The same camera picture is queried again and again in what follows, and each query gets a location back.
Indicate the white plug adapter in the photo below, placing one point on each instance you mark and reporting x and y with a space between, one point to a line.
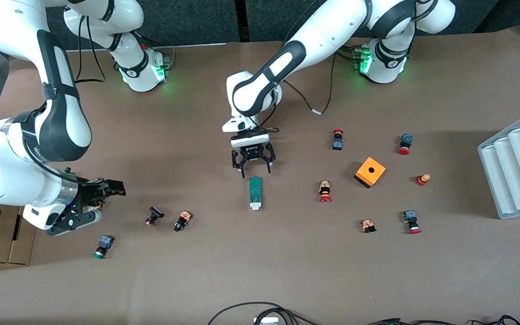
266 321

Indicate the black red pushbutton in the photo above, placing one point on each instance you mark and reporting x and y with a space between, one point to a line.
155 212

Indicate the orange button enclosure box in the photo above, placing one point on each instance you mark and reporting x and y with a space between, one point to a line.
364 174

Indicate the grey white compartment tray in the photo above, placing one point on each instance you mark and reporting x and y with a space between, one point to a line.
513 171

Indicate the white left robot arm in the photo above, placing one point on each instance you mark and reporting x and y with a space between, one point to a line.
296 49

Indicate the brown cardboard divider box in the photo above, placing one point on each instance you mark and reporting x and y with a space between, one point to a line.
2 239

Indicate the green button blue contact block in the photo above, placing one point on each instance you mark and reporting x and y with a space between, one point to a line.
105 242

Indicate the black vertical post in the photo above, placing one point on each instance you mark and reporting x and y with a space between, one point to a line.
241 20

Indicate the red button orange contact block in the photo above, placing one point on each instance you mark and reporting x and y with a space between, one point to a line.
325 187

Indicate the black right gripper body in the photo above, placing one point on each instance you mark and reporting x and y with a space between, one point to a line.
89 194

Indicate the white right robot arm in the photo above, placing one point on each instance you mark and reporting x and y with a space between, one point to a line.
61 113

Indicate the black button orange contact block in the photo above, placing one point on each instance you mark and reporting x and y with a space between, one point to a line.
183 219

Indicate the green load switch white lever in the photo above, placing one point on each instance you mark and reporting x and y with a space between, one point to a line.
255 192

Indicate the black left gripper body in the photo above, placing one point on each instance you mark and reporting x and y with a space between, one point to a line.
253 154

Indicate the red orange button head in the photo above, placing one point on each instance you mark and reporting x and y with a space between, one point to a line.
421 180

